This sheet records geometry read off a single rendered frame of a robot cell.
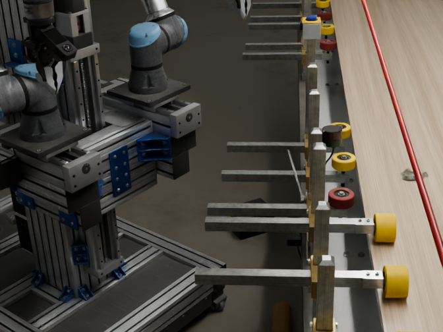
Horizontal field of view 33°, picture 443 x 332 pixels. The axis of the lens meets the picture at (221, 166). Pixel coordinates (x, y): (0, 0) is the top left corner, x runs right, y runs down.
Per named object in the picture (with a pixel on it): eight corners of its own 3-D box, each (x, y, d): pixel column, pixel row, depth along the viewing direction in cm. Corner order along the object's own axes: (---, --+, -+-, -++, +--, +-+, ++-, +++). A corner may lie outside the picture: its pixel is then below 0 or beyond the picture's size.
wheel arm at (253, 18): (250, 24, 440) (250, 16, 438) (250, 22, 443) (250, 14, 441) (325, 22, 436) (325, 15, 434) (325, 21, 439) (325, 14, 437)
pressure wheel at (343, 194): (327, 230, 235) (328, 198, 230) (326, 217, 242) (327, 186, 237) (353, 230, 234) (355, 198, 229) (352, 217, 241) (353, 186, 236)
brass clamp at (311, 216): (306, 242, 207) (307, 226, 205) (306, 217, 219) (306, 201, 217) (329, 242, 206) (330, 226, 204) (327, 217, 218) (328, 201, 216)
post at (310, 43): (303, 144, 312) (305, 39, 292) (303, 139, 317) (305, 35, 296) (314, 144, 312) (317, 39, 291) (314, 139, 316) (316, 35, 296)
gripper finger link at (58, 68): (52, 87, 212) (47, 55, 208) (66, 91, 209) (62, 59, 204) (43, 90, 210) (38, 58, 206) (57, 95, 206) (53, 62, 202)
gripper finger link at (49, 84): (43, 90, 210) (38, 58, 206) (57, 95, 206) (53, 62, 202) (34, 94, 208) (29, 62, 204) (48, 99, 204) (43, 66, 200)
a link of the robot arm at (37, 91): (64, 104, 245) (59, 64, 238) (28, 116, 237) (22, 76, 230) (45, 95, 253) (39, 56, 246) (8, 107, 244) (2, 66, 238)
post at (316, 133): (308, 264, 249) (310, 130, 227) (308, 258, 252) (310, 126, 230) (318, 264, 248) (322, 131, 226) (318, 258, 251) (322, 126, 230)
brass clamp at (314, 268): (308, 298, 185) (308, 281, 182) (307, 267, 197) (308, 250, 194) (334, 299, 184) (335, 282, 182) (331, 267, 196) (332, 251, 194)
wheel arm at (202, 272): (194, 285, 190) (194, 273, 188) (196, 276, 193) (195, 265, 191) (397, 289, 185) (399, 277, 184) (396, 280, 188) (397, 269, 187)
